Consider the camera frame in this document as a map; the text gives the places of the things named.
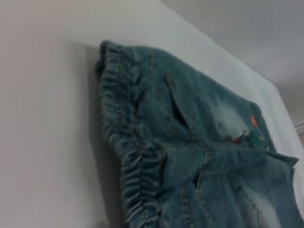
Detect blue denim shorts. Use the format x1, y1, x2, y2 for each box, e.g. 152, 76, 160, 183
94, 39, 299, 228

